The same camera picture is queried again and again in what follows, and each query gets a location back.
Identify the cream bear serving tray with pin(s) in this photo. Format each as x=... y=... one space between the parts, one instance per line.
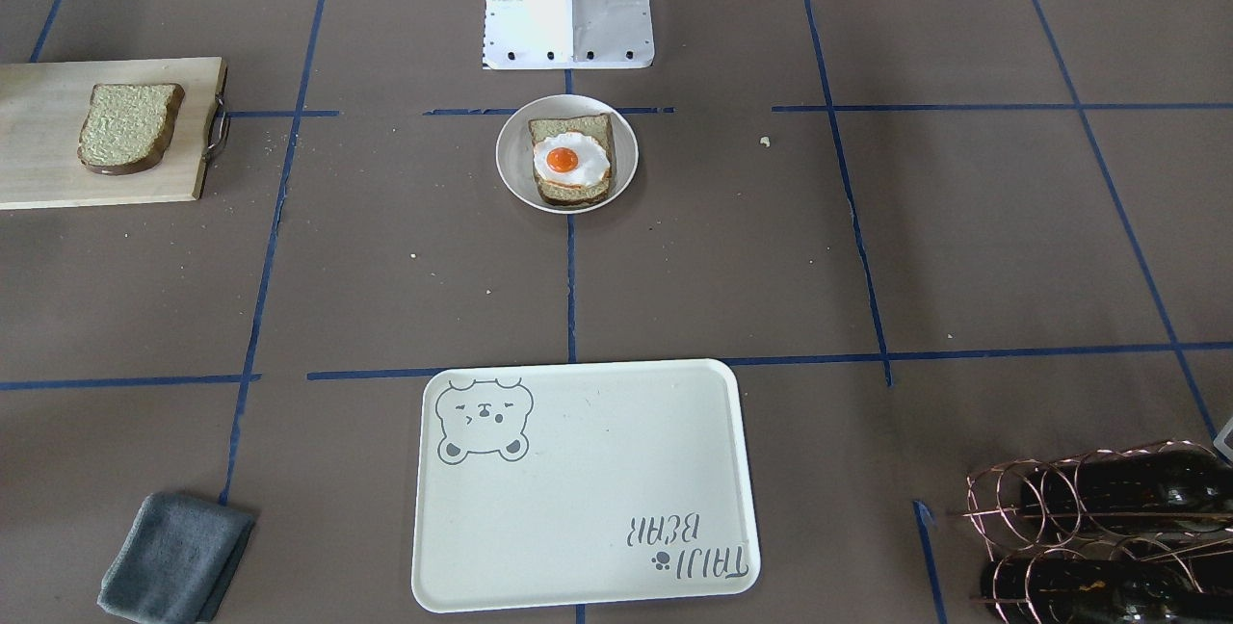
x=579 y=484

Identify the fried egg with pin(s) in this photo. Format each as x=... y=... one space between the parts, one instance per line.
x=571 y=159

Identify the bread slice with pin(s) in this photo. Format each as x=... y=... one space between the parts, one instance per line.
x=599 y=126
x=129 y=127

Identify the grey folded cloth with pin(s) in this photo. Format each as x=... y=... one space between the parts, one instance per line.
x=177 y=562

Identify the dark glass bottle upper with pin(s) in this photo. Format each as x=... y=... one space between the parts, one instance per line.
x=1173 y=491

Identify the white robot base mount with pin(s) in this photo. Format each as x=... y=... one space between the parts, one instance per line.
x=544 y=34

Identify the copper wire bottle rack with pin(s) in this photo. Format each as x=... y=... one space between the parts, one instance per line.
x=993 y=501

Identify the dark glass bottle lower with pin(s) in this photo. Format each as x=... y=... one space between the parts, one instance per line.
x=1057 y=590

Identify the dark glass bottle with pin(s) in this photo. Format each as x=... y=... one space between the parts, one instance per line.
x=1173 y=491
x=1057 y=590

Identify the wooden cutting board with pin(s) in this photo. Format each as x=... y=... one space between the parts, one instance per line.
x=44 y=106

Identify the white round plate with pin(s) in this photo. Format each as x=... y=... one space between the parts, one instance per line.
x=514 y=149

